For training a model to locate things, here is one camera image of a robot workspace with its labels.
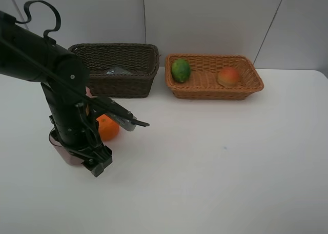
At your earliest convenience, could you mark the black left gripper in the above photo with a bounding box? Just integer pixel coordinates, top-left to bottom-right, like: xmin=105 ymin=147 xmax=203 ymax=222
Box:
xmin=49 ymin=104 xmax=112 ymax=177

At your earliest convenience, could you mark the translucent purple plastic cup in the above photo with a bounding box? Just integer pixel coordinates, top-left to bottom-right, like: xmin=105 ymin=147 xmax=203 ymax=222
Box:
xmin=48 ymin=128 xmax=83 ymax=167

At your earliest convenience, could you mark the black square bottle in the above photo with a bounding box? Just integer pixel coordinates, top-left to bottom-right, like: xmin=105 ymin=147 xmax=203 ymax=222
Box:
xmin=106 ymin=66 xmax=132 ymax=75

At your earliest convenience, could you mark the green lime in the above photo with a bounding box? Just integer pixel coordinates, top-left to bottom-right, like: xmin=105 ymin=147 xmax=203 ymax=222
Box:
xmin=171 ymin=58 xmax=191 ymax=83

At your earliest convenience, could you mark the red yellow peach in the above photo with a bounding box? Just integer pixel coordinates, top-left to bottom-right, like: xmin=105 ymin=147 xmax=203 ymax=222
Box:
xmin=217 ymin=67 xmax=240 ymax=87

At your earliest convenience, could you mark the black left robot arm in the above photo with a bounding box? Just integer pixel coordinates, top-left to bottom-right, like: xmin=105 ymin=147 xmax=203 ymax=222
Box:
xmin=1 ymin=12 xmax=113 ymax=177

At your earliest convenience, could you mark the orange mandarin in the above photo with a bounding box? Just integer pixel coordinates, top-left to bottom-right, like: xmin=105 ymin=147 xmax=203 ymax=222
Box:
xmin=97 ymin=114 xmax=119 ymax=142

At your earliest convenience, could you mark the pink bottle white cap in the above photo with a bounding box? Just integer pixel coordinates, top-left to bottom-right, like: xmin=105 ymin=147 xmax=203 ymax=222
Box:
xmin=86 ymin=87 xmax=92 ymax=98

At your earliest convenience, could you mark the dark brown wicker basket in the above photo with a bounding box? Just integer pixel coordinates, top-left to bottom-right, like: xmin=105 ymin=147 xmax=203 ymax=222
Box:
xmin=69 ymin=43 xmax=159 ymax=99

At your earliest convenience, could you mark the orange wicker basket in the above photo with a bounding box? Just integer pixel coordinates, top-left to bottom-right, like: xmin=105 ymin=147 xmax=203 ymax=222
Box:
xmin=165 ymin=54 xmax=264 ymax=100

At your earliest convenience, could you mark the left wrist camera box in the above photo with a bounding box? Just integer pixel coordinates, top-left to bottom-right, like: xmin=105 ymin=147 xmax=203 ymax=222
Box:
xmin=89 ymin=96 xmax=150 ymax=131

